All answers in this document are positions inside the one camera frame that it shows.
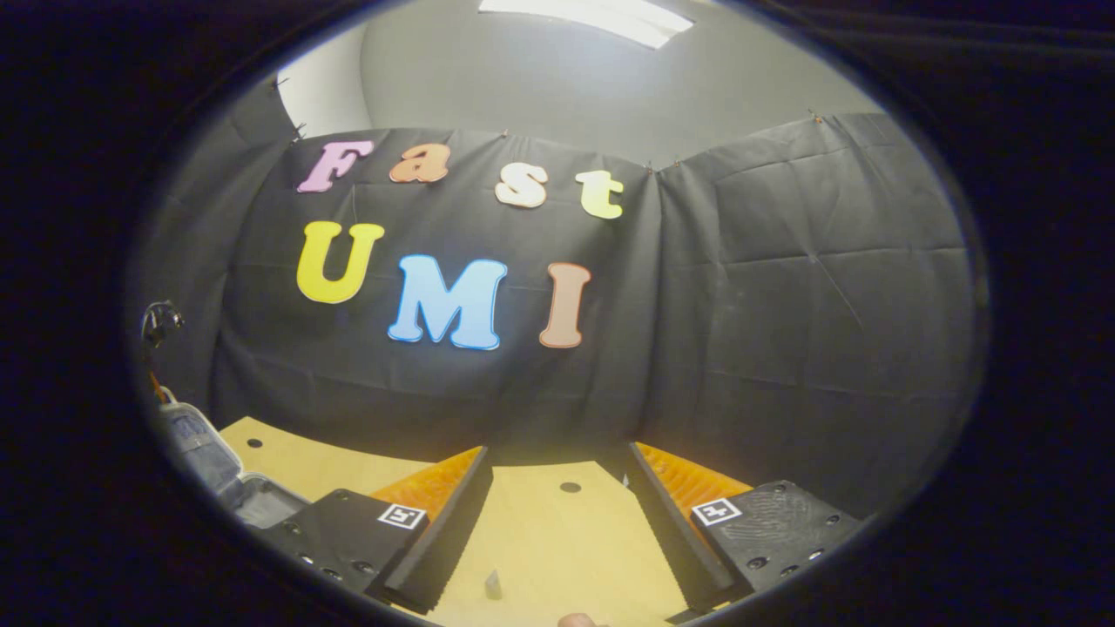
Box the ceiling light panel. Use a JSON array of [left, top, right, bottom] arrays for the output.
[[477, 0, 695, 50]]

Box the black backdrop cloth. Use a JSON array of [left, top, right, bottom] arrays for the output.
[[131, 77, 981, 523]]

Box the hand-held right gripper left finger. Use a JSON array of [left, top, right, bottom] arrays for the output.
[[260, 446, 494, 616]]

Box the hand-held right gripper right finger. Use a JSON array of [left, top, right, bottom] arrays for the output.
[[627, 442, 865, 612]]

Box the white suitcase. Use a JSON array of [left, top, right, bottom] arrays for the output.
[[157, 388, 311, 530]]

